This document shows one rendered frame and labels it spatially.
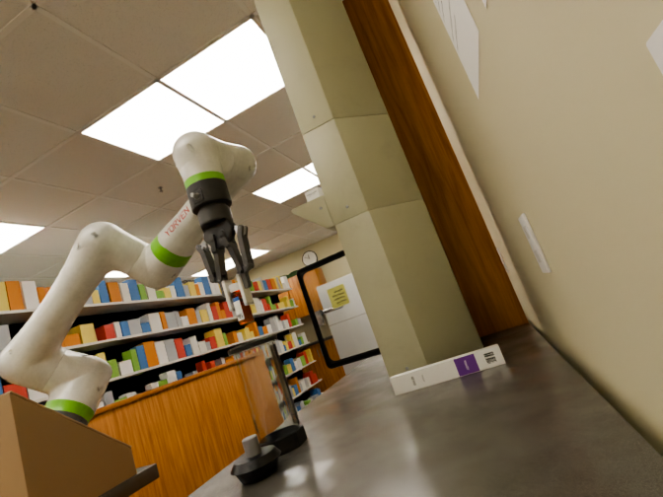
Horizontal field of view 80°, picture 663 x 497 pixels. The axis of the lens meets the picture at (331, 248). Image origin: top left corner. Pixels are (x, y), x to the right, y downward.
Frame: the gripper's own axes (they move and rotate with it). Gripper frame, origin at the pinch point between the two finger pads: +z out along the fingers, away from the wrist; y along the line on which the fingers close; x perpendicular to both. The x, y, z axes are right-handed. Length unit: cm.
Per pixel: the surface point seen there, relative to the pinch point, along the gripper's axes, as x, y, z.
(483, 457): -24, 41, 34
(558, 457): -27, 49, 34
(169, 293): 237, -229, -70
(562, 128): -36, 60, 4
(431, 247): 44, 39, 1
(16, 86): 39, -107, -137
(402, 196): 41, 37, -16
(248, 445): -13.5, 2.1, 28.1
